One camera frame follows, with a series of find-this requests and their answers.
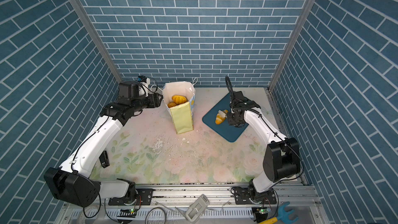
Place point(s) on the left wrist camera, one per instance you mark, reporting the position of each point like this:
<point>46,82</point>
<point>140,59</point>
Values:
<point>143,85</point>

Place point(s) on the white paper gift bag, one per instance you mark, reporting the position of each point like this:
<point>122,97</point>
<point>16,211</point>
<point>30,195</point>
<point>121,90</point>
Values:
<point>182,115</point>

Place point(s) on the long braided bread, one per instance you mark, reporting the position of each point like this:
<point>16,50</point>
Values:
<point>221,116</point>

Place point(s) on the round ridged bun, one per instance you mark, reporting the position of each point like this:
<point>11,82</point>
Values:
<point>179,99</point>

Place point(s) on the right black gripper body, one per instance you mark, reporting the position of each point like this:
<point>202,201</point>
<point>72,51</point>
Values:
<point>232,118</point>

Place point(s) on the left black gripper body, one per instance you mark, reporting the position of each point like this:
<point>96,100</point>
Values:
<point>143,102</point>

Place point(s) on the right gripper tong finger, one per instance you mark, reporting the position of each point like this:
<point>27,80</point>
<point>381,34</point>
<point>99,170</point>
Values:
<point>220,119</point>
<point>224,112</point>

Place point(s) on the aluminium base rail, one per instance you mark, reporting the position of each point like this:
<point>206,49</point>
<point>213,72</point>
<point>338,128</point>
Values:
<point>228,204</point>

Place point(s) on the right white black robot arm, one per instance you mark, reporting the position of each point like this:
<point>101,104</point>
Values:
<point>281,161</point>

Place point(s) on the black clip on table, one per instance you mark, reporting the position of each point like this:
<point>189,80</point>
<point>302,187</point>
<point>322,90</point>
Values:
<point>104,159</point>

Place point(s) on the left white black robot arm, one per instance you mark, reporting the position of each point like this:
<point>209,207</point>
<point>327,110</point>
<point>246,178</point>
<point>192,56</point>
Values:
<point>70,182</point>

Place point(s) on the grey plastic handheld device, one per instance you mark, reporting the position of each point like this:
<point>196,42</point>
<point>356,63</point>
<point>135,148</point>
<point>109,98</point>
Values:
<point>195,210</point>

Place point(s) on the blue yellow toy wrench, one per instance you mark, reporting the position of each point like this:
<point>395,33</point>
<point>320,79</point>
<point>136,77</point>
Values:
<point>287,217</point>

